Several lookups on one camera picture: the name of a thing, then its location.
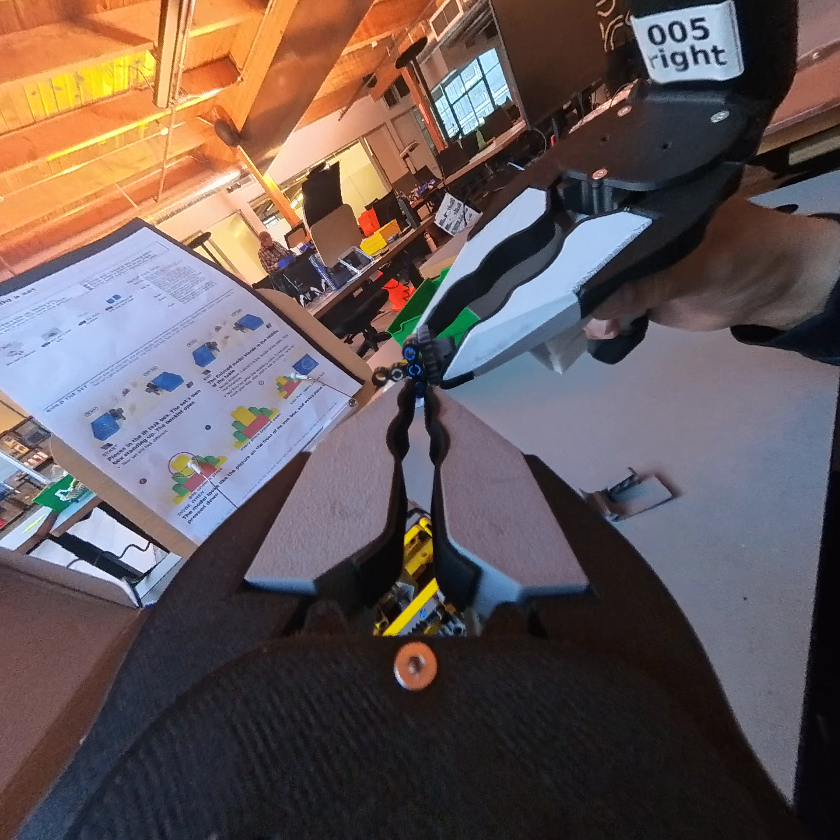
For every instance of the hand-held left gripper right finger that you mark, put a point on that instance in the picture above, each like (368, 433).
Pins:
(512, 519)

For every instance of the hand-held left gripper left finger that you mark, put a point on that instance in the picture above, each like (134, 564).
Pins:
(328, 519)

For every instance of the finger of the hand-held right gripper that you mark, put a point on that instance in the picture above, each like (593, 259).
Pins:
(551, 289)
(492, 256)

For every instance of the green plastic bin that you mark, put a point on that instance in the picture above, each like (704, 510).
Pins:
(418, 309)

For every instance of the yellow grey toy bulldozer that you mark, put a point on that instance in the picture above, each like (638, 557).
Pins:
(420, 578)

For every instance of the grey toy gear assembly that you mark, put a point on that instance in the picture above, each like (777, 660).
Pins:
(414, 361)

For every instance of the person's right forearm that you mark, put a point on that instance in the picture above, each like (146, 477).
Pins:
(801, 339)

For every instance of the grey desk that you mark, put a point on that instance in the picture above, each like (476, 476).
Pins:
(709, 499)

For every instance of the person's right hand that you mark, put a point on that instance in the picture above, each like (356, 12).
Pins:
(761, 269)

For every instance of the yellow storage bin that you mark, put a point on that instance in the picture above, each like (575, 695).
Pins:
(374, 242)

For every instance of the grey paper scrap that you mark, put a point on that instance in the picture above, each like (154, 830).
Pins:
(630, 496)

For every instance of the dark partition panel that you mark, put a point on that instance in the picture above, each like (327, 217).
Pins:
(558, 53)

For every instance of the window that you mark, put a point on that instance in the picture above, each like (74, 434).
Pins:
(473, 89)

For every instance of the black floor lamp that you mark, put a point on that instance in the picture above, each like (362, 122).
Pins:
(418, 85)

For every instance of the instruction sheet board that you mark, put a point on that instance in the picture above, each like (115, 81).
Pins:
(145, 381)

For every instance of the open cardboard box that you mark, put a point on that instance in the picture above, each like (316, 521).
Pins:
(53, 670)

